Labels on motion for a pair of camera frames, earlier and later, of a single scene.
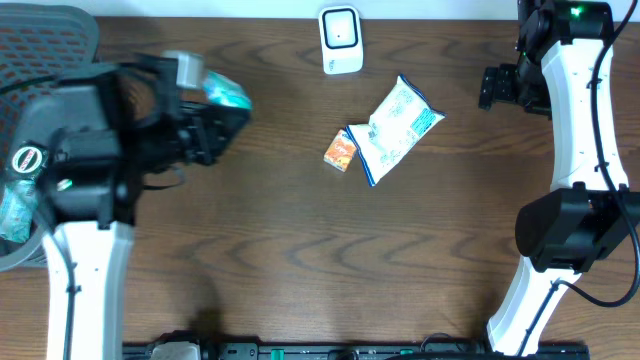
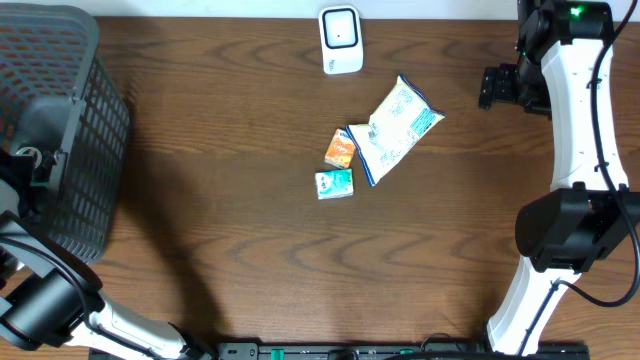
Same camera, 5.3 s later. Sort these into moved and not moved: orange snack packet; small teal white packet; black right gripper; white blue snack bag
Moved: small teal white packet
Not moved: orange snack packet; black right gripper; white blue snack bag
